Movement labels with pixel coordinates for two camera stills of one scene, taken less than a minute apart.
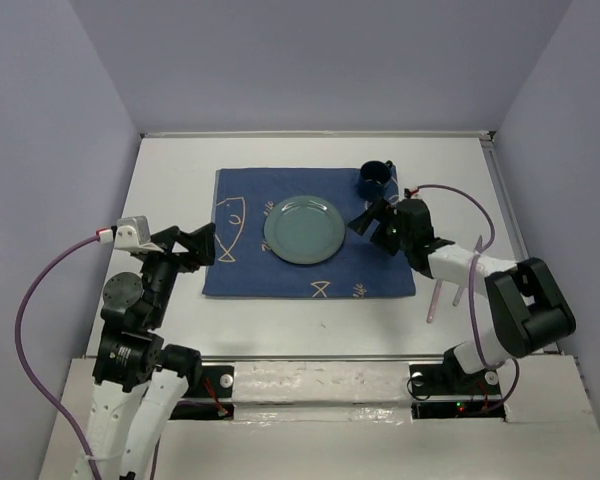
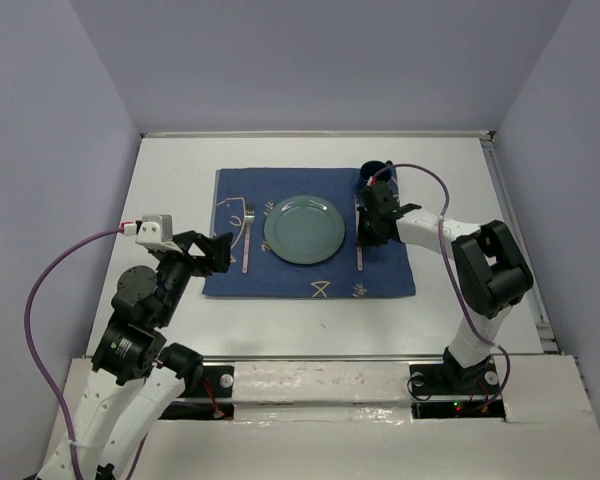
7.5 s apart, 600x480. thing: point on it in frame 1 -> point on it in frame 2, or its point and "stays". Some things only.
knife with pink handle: (457, 295) -> (359, 254)
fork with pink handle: (433, 301) -> (249, 217)
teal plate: (305, 229) stays
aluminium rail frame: (503, 174) stays
